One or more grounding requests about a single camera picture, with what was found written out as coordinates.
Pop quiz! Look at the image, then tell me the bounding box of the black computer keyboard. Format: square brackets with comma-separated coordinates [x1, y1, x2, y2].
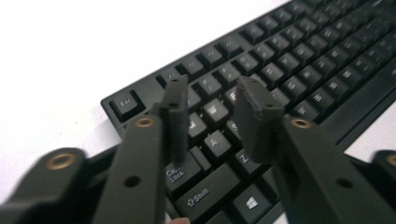
[100, 0, 396, 224]

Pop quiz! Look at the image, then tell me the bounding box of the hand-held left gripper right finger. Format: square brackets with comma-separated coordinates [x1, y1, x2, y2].
[233, 76, 396, 224]

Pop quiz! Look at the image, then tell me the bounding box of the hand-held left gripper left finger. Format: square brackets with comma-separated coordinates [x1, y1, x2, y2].
[92, 74, 191, 224]

